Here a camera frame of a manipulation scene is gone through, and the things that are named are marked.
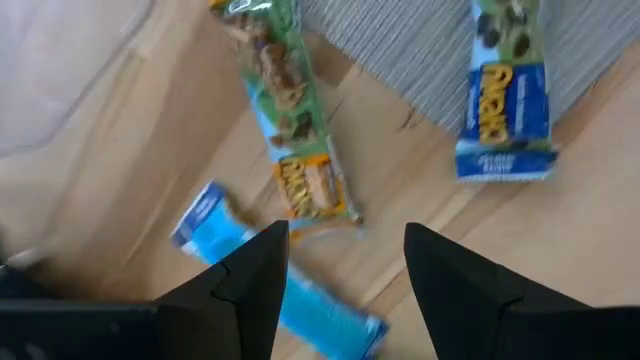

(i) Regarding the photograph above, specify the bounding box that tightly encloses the light blue snack bar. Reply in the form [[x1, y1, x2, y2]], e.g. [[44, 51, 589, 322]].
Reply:
[[169, 179, 392, 360]]

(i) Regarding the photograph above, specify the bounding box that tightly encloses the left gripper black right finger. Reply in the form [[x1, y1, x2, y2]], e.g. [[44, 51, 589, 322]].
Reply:
[[403, 222, 640, 360]]

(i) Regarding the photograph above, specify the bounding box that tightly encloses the clear plastic bin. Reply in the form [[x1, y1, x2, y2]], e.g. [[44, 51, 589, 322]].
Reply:
[[0, 0, 156, 160]]

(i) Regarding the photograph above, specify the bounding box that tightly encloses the orange-end granola bar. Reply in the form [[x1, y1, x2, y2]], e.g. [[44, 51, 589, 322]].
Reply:
[[208, 0, 365, 227]]

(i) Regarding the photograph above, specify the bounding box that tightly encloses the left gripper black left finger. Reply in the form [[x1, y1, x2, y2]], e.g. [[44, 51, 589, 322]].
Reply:
[[0, 219, 291, 360]]

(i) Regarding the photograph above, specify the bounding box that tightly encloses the dark blue granola bar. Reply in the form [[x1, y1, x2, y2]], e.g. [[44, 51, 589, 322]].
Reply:
[[453, 0, 560, 184]]

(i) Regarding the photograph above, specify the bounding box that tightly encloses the grey woven placemat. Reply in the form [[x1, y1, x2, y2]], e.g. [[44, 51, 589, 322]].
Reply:
[[297, 0, 640, 137]]

